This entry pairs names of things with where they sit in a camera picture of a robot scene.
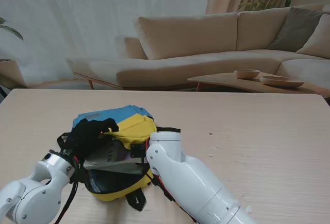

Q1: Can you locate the wide shallow wooden bowl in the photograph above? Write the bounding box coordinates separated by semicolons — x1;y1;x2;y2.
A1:
259;76;305;88

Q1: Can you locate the white sheer curtain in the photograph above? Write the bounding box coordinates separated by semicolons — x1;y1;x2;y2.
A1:
0;0;215;88

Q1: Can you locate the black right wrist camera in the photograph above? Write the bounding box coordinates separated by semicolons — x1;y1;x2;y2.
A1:
130;143;147;160

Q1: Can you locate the beige sofa cushion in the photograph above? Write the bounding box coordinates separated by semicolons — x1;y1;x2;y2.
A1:
296;13;330;60

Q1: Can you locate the purple cover paperback book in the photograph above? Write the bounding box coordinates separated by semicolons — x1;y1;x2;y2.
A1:
84;140;145;171

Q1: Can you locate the low wooden coffee table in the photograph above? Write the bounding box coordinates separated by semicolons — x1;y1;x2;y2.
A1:
187;72;330;98

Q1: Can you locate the red black arm cable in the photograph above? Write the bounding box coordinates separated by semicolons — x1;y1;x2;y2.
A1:
53;157;86;224
151;174;183;205

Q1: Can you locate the beige sectional sofa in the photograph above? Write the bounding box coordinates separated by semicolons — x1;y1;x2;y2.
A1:
66;4;330;91

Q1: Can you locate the red black right arm cable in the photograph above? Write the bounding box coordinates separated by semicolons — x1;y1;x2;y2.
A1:
151;174;183;205

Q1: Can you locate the beige plant pot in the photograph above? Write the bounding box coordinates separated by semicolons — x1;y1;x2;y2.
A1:
0;59;26;89

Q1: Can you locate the small deep wooden bowl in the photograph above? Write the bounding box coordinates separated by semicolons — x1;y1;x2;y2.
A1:
234;69;261;80

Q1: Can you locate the blue and yellow backpack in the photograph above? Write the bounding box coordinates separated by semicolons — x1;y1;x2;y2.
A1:
56;105;181;212

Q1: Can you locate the dark green leaf plant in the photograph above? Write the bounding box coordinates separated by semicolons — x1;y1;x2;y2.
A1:
0;0;24;41

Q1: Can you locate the grey sofa cushion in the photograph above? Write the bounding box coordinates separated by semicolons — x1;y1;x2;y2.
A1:
268;7;330;53

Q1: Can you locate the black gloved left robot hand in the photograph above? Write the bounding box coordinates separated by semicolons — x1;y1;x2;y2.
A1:
69;117;121;161

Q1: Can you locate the red black left arm cable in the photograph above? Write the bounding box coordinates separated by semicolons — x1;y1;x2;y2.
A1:
53;157;86;224

